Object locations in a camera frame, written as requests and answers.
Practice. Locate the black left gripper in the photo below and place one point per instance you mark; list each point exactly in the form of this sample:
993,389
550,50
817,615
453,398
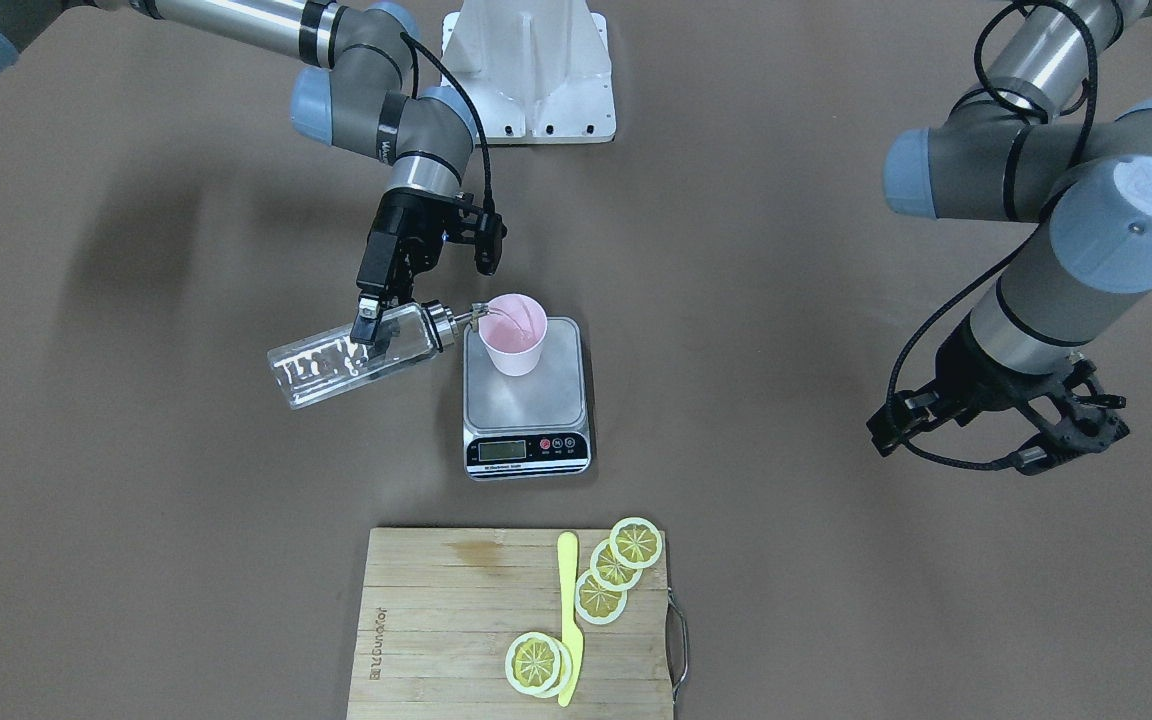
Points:
974,377

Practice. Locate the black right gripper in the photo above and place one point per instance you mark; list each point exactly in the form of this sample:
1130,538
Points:
398,232

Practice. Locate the clear glass sauce bottle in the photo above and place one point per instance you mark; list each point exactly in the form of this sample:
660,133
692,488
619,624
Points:
329,363

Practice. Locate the pink cup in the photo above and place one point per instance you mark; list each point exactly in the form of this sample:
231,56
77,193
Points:
513,331

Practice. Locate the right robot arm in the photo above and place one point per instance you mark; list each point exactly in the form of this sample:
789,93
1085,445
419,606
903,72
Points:
357,92

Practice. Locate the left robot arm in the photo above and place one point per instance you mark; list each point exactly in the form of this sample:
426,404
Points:
1022,146

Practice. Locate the silver kitchen scale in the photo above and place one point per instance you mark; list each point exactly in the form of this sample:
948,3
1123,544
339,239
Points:
532,425

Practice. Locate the wooden cutting board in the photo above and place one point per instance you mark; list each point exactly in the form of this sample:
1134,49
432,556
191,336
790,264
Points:
440,608

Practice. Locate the lemon slice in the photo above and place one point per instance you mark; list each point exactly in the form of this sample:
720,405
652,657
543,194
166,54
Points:
636,543
609,573
538,665
595,604

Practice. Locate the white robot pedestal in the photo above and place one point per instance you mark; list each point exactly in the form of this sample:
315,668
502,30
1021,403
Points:
539,72

